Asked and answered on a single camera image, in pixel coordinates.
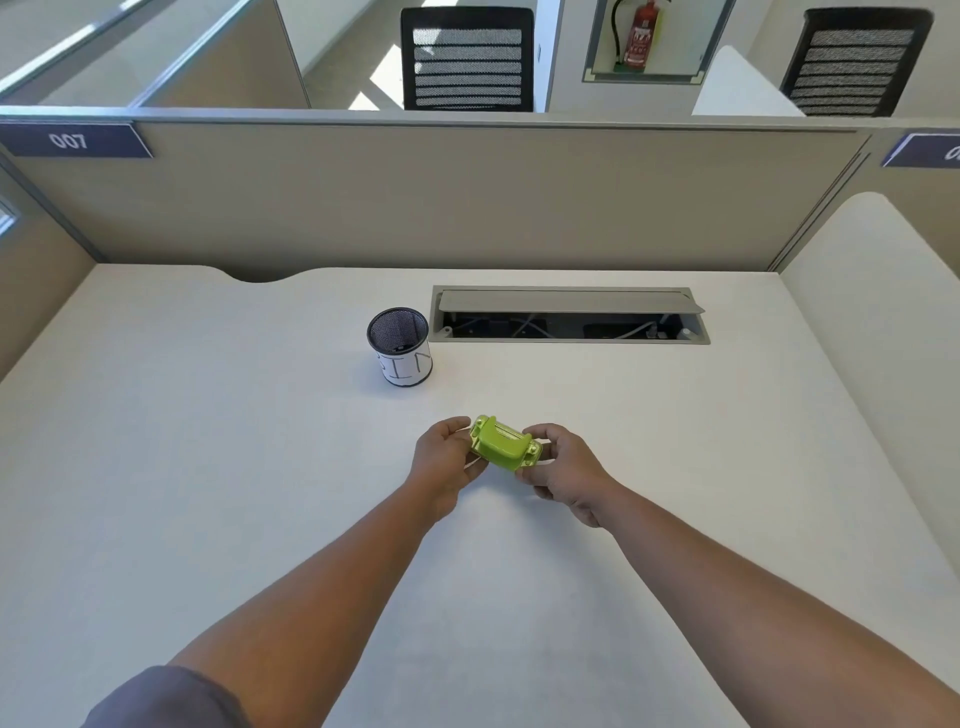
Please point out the person's left hand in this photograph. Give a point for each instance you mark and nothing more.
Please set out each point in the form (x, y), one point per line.
(439, 469)

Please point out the person's right hand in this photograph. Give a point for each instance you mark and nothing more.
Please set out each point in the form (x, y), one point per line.
(574, 472)

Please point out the person's left thumb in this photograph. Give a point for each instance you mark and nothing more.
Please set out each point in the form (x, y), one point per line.
(457, 429)

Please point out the person's right thumb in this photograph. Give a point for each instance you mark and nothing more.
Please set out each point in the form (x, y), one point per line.
(541, 433)

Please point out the green plastic stapler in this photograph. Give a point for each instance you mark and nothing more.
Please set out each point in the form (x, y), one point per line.
(504, 444)

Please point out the person's right forearm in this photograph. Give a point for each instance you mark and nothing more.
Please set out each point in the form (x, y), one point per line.
(772, 600)

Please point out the person's left forearm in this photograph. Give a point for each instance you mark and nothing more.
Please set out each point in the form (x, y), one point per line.
(300, 600)

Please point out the black mesh pen holder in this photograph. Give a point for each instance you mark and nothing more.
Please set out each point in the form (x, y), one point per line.
(400, 346)

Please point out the beige desk partition panel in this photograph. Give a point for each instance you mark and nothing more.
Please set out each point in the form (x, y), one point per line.
(450, 195)

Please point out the white curved side divider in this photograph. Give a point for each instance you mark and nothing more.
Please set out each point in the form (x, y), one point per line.
(877, 360)

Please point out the black mesh office chair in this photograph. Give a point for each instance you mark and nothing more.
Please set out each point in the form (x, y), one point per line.
(466, 60)
(855, 64)

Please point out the grey shirt sleeve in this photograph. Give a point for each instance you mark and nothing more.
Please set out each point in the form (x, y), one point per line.
(161, 701)

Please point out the red fire extinguisher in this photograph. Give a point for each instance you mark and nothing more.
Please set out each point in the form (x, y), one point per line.
(641, 34)

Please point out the blue desk number label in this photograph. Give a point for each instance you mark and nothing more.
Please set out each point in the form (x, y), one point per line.
(926, 150)
(71, 140)

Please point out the fire extinguisher wall cabinet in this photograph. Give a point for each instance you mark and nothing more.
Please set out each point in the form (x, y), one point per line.
(656, 41)

